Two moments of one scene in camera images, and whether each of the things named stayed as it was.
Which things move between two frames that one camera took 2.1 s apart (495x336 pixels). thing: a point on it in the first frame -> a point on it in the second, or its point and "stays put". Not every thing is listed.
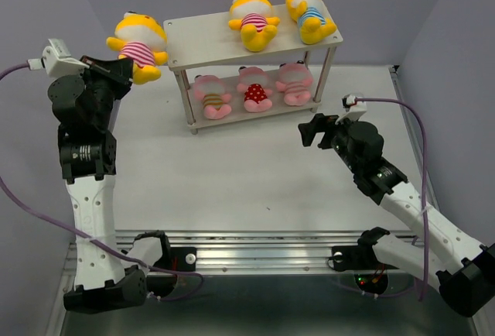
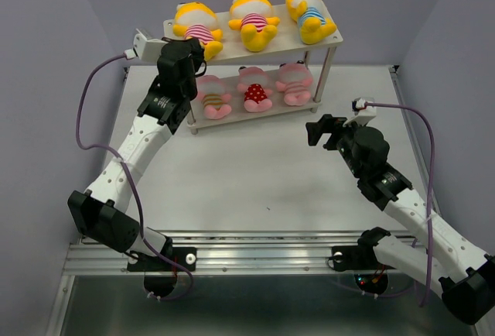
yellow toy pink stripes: [143, 39] -> [197, 20]
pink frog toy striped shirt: [295, 80] stays put
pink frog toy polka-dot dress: [252, 83] stays put
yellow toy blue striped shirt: [305, 6] stays put
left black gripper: [119, 70] -> [197, 52]
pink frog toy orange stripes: [210, 90] stays put
